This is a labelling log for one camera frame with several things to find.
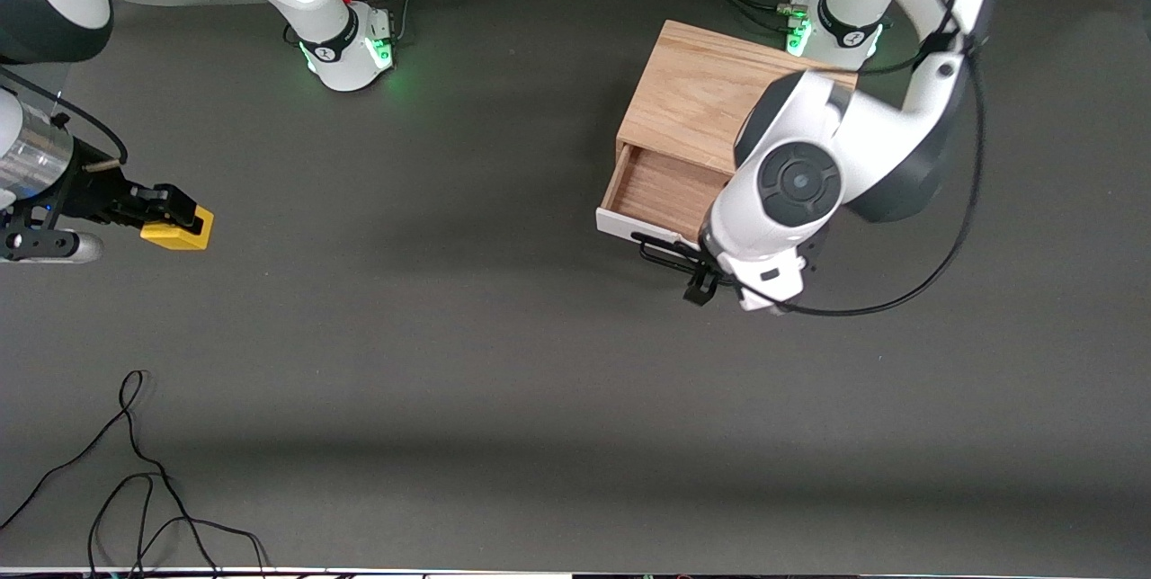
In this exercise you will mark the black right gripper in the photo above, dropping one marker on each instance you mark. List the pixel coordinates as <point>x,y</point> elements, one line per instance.
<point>87,192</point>

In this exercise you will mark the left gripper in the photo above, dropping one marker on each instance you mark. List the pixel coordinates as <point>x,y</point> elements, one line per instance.
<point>700,286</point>

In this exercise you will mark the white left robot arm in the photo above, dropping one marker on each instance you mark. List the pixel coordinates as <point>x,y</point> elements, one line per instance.
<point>863,138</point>

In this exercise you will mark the yellow cube block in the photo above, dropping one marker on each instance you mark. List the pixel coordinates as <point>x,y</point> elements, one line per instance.
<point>184,240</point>

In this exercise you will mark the wooden drawer cabinet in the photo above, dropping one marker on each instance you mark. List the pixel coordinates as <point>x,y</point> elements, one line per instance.
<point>692,84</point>

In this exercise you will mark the white-fronted wooden drawer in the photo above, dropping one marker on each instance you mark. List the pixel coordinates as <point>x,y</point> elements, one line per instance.
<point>665,192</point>

